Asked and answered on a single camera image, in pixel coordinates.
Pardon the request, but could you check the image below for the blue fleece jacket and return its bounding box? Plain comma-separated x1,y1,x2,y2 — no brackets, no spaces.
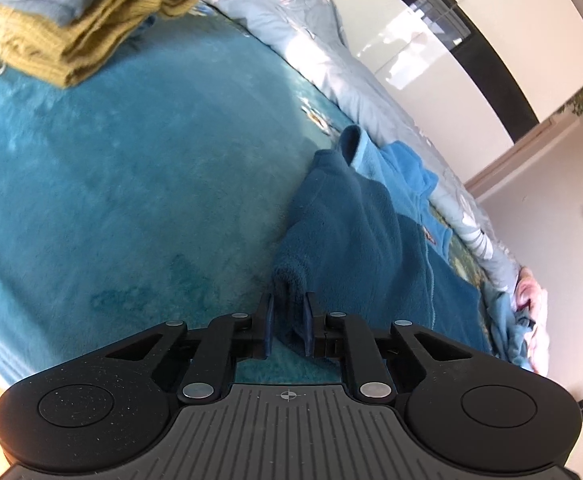
272,125,492,356

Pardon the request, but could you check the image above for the teal floral bed blanket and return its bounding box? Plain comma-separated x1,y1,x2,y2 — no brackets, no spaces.
0,12,349,388

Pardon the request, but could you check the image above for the pink garment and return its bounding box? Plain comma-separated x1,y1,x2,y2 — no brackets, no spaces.
515,266,549,376

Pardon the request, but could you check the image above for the white black glossy wardrobe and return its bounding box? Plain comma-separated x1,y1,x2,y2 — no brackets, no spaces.
303,0,583,149

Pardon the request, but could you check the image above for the mustard knit sweater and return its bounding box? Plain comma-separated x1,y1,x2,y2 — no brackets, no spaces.
0,0,199,88

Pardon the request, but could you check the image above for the light blue floral quilt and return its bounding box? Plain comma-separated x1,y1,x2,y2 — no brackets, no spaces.
203,0,520,296

